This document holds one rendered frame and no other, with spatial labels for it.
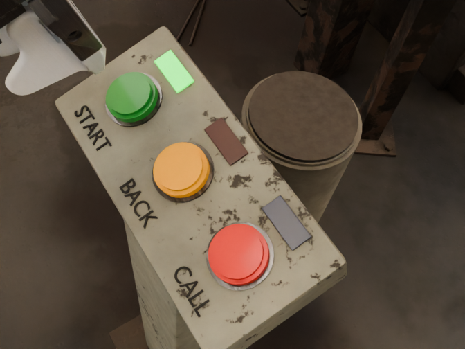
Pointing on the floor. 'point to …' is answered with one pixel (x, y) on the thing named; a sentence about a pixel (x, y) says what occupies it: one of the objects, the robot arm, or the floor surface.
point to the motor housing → (331, 35)
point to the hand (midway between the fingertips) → (98, 50)
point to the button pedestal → (193, 212)
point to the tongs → (196, 22)
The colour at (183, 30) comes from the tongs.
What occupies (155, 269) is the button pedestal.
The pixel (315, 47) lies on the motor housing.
